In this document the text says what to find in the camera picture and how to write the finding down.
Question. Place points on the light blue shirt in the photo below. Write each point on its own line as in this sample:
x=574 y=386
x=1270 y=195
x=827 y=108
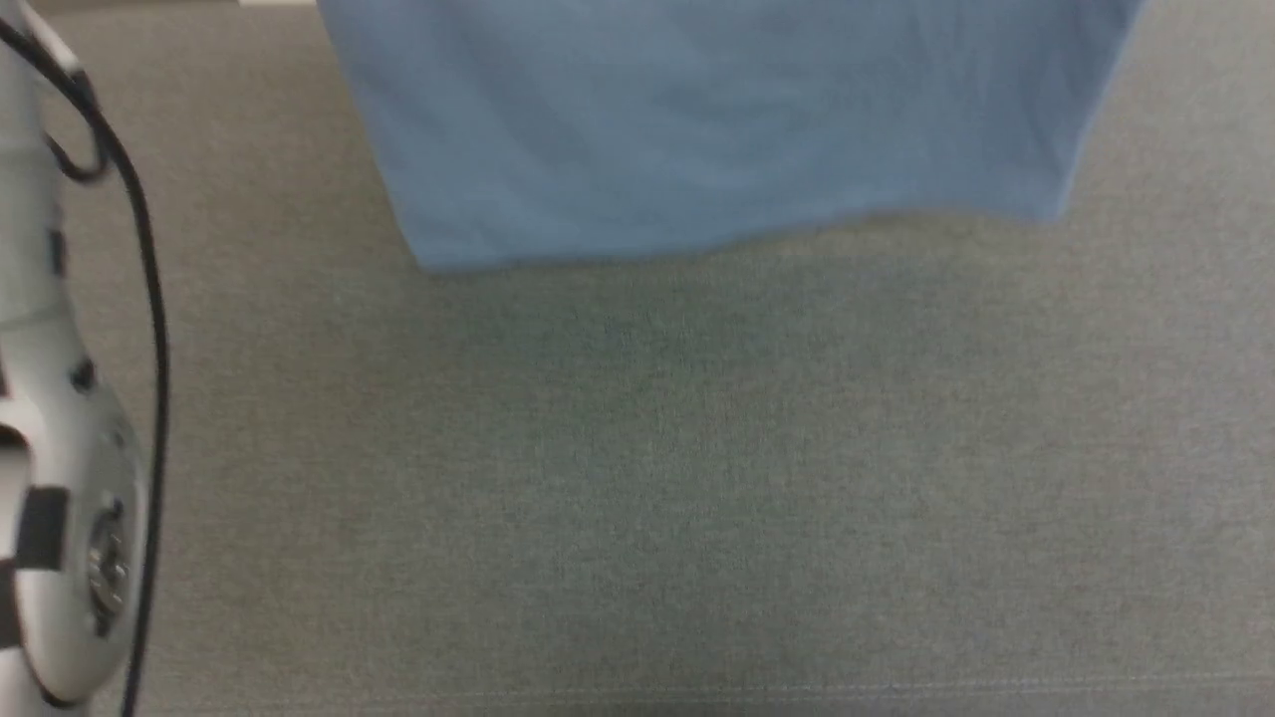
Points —
x=727 y=119

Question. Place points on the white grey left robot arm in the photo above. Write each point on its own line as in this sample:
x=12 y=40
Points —
x=60 y=478

